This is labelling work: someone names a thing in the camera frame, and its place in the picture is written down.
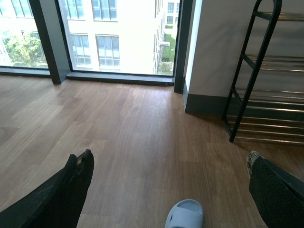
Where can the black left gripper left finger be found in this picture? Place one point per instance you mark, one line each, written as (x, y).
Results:
(56, 203)

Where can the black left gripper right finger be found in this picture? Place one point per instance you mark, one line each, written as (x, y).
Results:
(278, 195)

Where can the black metal shoe rack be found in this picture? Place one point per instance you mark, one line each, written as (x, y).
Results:
(266, 98)

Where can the light blue left slipper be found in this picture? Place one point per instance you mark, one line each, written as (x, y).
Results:
(187, 213)

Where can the dark window frame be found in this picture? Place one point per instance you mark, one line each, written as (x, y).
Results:
(134, 41)

